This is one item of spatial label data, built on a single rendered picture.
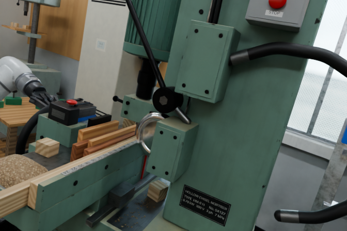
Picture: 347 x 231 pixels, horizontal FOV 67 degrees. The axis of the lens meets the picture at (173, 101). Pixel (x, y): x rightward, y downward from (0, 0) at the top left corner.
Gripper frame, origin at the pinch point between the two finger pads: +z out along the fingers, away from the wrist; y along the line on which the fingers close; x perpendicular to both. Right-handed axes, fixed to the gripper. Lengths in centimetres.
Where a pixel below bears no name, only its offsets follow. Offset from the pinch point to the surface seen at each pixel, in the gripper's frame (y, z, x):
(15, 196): -50, 38, -20
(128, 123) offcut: 4.1, 25.4, -15.4
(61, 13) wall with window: 150, -182, 15
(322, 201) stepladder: 46, 104, -25
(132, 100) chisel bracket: -12.9, 30.7, -31.9
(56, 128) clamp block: -24.4, 19.4, -15.0
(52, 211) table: -44, 43, -18
